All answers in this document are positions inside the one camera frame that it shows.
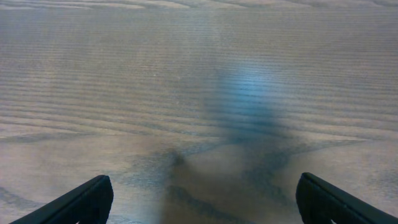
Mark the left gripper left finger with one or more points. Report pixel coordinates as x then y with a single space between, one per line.
89 203

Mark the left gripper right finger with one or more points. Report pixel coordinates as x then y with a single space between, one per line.
320 202

